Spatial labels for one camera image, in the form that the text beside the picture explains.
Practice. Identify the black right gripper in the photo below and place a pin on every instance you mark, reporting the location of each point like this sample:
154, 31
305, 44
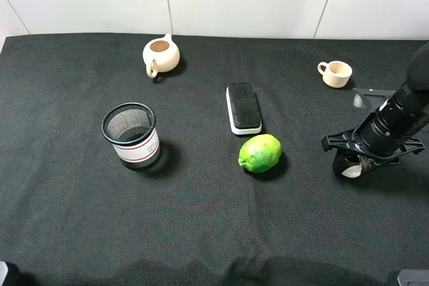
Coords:
348, 143

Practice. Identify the cream wooden teapot lid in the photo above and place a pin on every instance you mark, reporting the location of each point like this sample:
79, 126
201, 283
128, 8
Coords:
352, 167

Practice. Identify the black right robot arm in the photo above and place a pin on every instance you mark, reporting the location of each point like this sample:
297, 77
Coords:
387, 132

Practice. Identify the cream wooden cup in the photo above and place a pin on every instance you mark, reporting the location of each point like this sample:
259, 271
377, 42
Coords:
335, 74

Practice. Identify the green lime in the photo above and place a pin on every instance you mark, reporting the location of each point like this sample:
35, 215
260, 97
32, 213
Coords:
260, 153

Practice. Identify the black white board eraser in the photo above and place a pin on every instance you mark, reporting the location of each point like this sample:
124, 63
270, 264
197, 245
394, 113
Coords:
244, 115

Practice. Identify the cream wooden teapot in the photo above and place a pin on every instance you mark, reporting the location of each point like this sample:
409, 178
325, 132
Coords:
160, 55

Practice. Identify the black mesh pen holder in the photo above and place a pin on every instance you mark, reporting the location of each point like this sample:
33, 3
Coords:
131, 129

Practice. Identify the black table cloth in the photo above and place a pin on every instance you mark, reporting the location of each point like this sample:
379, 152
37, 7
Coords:
73, 214

